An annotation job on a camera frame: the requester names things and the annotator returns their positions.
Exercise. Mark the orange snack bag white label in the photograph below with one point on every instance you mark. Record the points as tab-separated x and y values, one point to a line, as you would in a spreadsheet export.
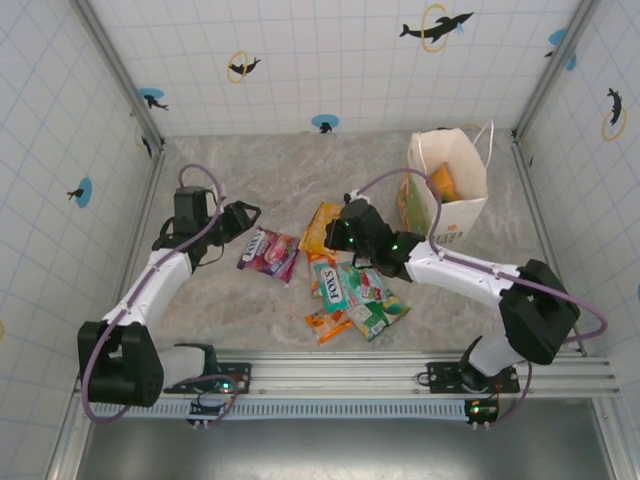
327	326

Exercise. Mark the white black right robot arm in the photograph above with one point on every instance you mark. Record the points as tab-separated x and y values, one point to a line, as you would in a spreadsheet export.
460	272

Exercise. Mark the purple Fox's candy bag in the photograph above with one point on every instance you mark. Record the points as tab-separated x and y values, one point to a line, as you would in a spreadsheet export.
270	252

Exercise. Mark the teal Fox's candy bag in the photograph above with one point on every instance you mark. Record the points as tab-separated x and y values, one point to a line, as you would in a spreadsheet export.
335	290

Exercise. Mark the green fruit snack bag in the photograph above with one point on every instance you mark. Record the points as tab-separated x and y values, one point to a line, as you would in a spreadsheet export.
375	322

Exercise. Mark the white paper shopping bag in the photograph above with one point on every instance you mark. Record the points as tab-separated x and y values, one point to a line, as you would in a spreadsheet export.
465	165

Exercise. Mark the fish blue circle sticker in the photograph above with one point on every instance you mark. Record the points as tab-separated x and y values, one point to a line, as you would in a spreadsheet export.
81	192
325	123
557	39

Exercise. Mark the shark blue circle sticker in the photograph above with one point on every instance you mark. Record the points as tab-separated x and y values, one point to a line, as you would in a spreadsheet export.
152	98

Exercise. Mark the small circuit board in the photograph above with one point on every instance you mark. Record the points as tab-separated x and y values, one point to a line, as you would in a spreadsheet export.
212	407
481	411

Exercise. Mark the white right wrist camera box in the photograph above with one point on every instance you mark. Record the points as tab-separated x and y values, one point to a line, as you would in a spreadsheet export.
361	196

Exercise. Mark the aluminium table edge rail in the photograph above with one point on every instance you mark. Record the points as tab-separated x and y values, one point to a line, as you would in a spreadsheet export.
543	225
144	200

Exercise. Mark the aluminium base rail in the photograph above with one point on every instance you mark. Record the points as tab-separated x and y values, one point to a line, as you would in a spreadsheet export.
340	372

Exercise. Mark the aluminium corner post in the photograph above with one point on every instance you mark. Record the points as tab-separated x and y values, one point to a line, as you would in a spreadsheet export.
122	75
556	65

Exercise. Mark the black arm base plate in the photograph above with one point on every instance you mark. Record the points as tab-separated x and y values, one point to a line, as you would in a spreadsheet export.
235	372
442	375

